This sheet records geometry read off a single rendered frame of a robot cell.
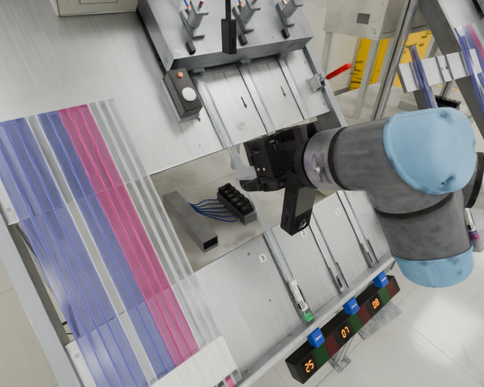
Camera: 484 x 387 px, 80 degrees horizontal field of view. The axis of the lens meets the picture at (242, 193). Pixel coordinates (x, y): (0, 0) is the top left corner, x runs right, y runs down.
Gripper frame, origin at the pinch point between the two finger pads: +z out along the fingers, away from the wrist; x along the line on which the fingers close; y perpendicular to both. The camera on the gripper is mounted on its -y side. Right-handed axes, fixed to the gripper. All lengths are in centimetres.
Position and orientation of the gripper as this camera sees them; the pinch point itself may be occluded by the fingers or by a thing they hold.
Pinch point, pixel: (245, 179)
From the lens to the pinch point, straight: 54.7
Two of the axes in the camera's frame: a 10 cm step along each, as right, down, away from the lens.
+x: -8.0, 3.7, -4.7
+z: -5.1, -0.2, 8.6
